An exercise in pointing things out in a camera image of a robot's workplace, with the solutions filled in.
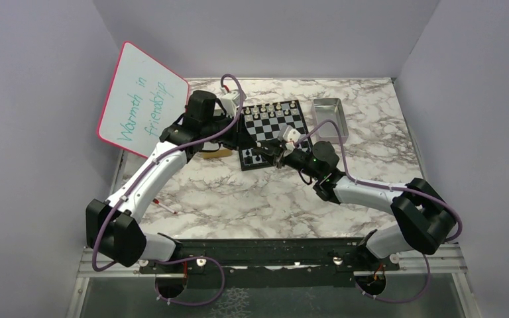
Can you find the black and white chessboard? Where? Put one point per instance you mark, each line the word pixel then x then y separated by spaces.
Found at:
pixel 268 129

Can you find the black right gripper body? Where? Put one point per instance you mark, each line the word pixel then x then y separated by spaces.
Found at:
pixel 298 159

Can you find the pink framed whiteboard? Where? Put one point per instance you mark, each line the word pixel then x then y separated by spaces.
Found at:
pixel 144 97

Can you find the aluminium extrusion rail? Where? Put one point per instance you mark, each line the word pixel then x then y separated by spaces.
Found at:
pixel 447 260
pixel 86 270

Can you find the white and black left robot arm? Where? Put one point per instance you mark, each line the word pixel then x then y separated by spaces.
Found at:
pixel 113 226

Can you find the right aluminium extrusion rail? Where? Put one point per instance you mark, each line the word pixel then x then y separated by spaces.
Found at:
pixel 447 260

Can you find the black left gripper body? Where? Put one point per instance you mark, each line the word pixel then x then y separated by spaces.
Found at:
pixel 230 139

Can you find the silver metal tin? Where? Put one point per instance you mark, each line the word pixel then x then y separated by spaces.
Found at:
pixel 329 108

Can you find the red capped marker pen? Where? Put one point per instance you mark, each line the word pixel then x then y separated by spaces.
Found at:
pixel 165 207

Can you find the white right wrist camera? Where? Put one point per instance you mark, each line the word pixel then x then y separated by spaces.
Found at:
pixel 288 137

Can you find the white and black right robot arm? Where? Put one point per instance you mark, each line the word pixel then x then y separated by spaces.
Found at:
pixel 423 220

